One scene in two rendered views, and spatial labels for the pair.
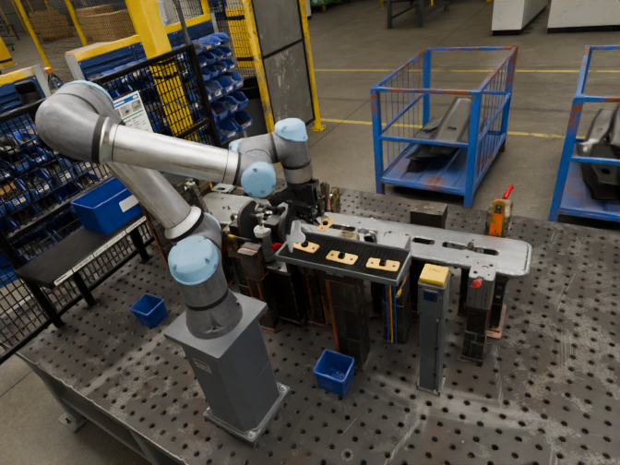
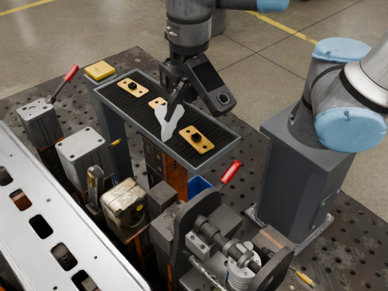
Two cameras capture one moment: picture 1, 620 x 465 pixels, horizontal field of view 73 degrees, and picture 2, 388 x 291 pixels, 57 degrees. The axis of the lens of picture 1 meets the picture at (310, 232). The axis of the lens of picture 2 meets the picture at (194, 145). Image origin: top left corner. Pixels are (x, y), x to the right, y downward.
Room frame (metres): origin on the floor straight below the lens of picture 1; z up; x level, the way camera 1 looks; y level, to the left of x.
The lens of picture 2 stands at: (1.56, 0.15, 1.70)
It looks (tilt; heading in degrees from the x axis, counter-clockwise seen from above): 45 degrees down; 193
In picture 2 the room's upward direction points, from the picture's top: straight up
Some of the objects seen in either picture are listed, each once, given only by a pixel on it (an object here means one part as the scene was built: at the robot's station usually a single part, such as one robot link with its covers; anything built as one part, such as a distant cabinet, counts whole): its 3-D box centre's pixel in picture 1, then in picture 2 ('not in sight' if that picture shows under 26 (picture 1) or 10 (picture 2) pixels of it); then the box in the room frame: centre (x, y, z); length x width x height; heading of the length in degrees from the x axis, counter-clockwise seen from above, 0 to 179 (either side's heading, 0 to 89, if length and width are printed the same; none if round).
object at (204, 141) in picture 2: (304, 244); (196, 137); (1.02, 0.02, 1.17); 0.08 x 0.04 x 0.01; 50
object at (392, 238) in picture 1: (396, 290); (97, 196); (1.04, -0.25, 0.90); 0.13 x 0.10 x 0.41; 147
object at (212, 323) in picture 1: (210, 304); (323, 112); (0.84, 0.29, 1.15); 0.15 x 0.15 x 0.10
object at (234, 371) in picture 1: (232, 364); (301, 179); (0.84, 0.29, 0.90); 0.21 x 0.21 x 0.40; 53
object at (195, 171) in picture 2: (341, 255); (161, 114); (0.95, -0.08, 1.16); 0.37 x 0.14 x 0.02; 57
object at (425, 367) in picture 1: (432, 336); (113, 133); (0.81, -0.30, 0.92); 0.08 x 0.08 x 0.44; 57
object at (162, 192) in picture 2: (327, 285); (167, 240); (1.12, -0.03, 0.90); 0.05 x 0.05 x 0.40; 57
